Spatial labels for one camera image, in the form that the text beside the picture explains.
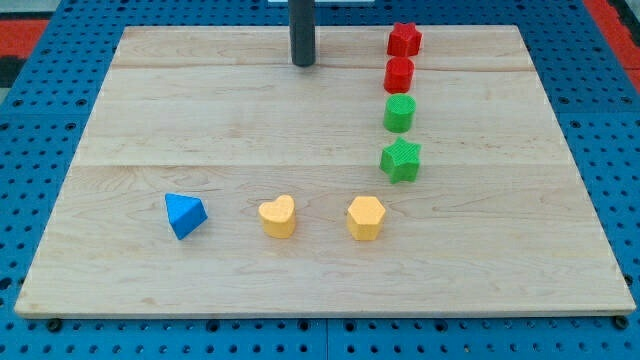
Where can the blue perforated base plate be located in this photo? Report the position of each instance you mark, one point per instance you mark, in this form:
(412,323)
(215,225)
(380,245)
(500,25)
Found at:
(50,101)

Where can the green cylinder block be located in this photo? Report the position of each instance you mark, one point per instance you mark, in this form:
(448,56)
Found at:
(399,113)

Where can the blue triangle block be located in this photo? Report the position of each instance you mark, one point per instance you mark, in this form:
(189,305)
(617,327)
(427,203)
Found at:
(185,213)

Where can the yellow hexagon block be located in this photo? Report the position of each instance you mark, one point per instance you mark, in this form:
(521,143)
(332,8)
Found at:
(365,217)

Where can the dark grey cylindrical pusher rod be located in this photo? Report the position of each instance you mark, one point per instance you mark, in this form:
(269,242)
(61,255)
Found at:
(302,32)

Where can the light wooden board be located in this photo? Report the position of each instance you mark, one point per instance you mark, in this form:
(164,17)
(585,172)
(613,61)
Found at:
(497,224)

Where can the green star block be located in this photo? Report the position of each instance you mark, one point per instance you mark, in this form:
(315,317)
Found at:
(400,161)

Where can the red star block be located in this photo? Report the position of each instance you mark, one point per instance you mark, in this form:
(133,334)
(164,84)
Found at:
(404,40)

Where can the red cylinder block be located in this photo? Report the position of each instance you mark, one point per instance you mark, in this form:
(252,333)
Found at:
(398,75)

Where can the yellow heart block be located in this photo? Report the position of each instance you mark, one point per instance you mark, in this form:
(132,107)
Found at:
(278,217)

